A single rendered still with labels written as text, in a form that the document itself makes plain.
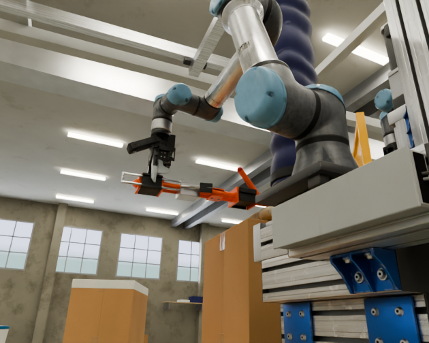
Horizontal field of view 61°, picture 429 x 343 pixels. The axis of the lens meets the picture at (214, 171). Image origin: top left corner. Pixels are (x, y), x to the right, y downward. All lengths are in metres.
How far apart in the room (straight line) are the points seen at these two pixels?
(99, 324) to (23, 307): 11.34
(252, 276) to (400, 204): 0.73
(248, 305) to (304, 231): 0.59
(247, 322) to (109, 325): 1.54
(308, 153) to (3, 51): 4.70
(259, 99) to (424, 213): 0.39
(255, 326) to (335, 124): 0.60
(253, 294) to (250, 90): 0.60
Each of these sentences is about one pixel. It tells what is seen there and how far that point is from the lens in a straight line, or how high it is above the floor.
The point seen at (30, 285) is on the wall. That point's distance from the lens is 13.87.
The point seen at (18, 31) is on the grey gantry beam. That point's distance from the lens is 3.86.
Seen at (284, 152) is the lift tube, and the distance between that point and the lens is 1.46.
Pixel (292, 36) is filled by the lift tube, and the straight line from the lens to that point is 1.76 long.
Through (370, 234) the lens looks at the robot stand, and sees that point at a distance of 0.50.
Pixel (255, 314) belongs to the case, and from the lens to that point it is 1.10.
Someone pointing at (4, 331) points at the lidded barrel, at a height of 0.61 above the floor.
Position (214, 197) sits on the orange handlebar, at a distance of 1.30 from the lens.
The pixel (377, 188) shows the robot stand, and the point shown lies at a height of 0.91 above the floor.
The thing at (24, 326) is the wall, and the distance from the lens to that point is 13.83.
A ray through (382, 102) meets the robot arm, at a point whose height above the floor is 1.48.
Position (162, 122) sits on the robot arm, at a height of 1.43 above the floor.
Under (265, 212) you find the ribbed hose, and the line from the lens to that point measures 1.30.
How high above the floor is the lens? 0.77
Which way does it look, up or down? 23 degrees up
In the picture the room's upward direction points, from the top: 1 degrees clockwise
